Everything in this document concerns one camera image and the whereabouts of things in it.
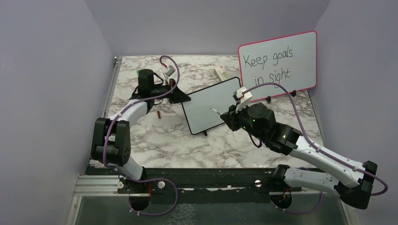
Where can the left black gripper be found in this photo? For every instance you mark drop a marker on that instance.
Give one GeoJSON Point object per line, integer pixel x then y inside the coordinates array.
{"type": "Point", "coordinates": [177, 96]}

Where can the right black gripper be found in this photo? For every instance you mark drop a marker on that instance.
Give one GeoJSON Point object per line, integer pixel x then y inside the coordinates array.
{"type": "Point", "coordinates": [231, 116]}

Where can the white red marker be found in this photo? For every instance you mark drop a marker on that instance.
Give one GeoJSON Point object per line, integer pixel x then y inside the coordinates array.
{"type": "Point", "coordinates": [216, 111]}

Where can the black framed whiteboard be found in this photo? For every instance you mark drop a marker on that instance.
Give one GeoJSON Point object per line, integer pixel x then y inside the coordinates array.
{"type": "Point", "coordinates": [198, 113]}

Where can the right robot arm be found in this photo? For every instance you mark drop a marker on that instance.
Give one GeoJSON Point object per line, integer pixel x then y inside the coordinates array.
{"type": "Point", "coordinates": [351, 180]}

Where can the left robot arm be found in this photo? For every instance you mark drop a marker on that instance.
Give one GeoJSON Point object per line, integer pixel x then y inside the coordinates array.
{"type": "Point", "coordinates": [111, 137]}

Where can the white whiteboard eraser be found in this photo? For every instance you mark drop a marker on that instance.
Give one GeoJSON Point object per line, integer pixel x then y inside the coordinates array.
{"type": "Point", "coordinates": [221, 73]}

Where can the pink framed whiteboard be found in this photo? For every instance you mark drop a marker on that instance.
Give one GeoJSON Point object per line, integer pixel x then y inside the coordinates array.
{"type": "Point", "coordinates": [289, 61]}

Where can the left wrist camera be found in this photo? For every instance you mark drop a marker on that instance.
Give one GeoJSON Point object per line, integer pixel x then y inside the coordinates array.
{"type": "Point", "coordinates": [167, 73]}

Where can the aluminium side rail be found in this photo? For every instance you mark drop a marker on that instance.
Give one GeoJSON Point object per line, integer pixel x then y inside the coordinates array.
{"type": "Point", "coordinates": [106, 106]}

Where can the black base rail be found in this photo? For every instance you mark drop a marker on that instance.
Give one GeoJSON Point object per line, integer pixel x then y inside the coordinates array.
{"type": "Point", "coordinates": [186, 185]}

